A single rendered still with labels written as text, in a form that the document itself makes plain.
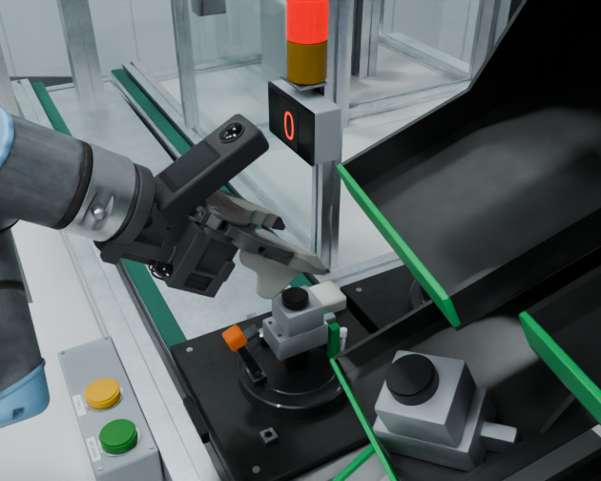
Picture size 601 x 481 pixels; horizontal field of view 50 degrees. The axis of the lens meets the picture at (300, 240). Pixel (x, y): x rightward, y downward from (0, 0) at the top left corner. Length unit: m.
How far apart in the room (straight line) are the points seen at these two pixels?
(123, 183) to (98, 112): 1.14
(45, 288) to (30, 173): 0.69
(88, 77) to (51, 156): 1.15
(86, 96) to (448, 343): 1.32
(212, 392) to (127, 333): 0.18
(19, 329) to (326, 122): 0.42
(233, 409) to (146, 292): 0.28
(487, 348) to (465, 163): 0.15
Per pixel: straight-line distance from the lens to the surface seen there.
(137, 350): 0.87
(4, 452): 0.94
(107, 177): 0.53
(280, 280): 0.62
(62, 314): 1.11
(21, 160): 0.50
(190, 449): 0.75
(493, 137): 0.39
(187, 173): 0.57
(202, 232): 0.57
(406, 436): 0.41
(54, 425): 0.95
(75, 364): 0.87
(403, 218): 0.36
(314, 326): 0.72
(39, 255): 1.26
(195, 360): 0.82
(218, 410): 0.76
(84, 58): 1.64
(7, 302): 0.56
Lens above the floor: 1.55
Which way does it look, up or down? 35 degrees down
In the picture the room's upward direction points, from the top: straight up
